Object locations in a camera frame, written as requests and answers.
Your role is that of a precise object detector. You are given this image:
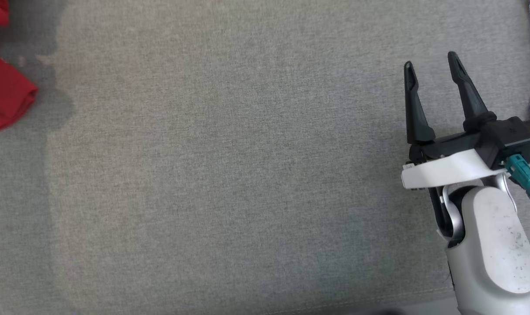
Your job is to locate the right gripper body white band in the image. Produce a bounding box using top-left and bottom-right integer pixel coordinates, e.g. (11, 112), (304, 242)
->
(401, 131), (510, 190)

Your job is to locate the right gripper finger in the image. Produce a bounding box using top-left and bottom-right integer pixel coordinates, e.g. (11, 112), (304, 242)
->
(403, 61), (436, 145)
(447, 51), (498, 133)

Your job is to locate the red shorts white waistband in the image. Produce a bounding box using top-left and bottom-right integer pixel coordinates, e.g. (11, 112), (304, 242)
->
(0, 0), (39, 134)

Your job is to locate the right teal cable connector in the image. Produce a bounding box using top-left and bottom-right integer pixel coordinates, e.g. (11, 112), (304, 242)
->
(505, 154), (530, 203)

